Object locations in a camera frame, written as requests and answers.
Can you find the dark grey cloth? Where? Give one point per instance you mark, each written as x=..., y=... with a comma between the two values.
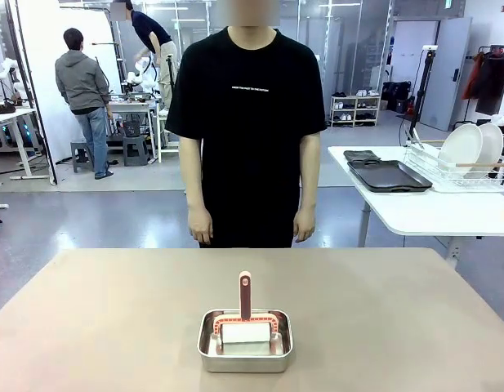
x=362, y=155

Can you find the black bag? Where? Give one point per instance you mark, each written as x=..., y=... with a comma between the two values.
x=396, y=96

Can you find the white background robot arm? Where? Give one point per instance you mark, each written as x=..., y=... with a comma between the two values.
x=6, y=65

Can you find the dark brown object on desk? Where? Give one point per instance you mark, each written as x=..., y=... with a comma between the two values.
x=6, y=109

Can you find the person in grey hoodie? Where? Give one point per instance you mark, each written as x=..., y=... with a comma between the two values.
x=82, y=81

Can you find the black coat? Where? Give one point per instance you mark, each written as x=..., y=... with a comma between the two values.
x=492, y=85

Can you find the person in navy shirt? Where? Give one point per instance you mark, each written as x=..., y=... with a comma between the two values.
x=147, y=28

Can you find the black slanted frame pole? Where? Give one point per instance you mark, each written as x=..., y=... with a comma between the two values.
x=35, y=104

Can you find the person's left hand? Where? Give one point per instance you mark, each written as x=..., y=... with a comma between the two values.
x=304, y=232

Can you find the white side table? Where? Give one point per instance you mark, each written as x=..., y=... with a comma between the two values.
x=431, y=212

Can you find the black coat rack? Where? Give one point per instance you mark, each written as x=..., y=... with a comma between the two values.
x=486, y=50

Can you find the white backdrop screen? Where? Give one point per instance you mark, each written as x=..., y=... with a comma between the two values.
x=39, y=49

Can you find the white background work table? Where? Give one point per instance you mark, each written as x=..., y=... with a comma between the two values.
x=133, y=107

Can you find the wooden shoe rack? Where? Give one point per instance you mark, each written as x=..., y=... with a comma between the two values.
x=355, y=107

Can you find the rectangular metal pan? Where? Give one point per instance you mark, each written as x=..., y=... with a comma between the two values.
x=243, y=363

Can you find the black mesh bin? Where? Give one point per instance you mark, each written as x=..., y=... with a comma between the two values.
x=131, y=128

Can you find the black tripod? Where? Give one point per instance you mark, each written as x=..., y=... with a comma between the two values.
x=170, y=69

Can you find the black light stand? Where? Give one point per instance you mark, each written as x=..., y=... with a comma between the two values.
x=428, y=61

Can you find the orange jacket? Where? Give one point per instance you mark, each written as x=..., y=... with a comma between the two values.
x=474, y=77

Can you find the person's left forearm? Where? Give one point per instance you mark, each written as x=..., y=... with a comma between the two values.
x=308, y=200

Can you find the person in black t-shirt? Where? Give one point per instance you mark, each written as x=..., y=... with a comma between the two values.
x=247, y=122

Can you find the grey plastic stool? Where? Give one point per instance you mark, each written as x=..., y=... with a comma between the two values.
x=135, y=151
x=81, y=157

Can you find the person's right hand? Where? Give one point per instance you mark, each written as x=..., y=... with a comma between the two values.
x=202, y=233

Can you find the silver fork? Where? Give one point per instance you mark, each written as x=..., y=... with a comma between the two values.
x=420, y=142

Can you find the white round plate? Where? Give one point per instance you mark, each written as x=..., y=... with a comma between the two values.
x=492, y=143
x=460, y=151

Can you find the grey door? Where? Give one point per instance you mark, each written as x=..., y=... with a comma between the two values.
x=443, y=81

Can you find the white step stool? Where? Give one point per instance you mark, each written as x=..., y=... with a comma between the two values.
x=163, y=118

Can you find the white desk with white legs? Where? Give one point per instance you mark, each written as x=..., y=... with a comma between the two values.
x=10, y=114

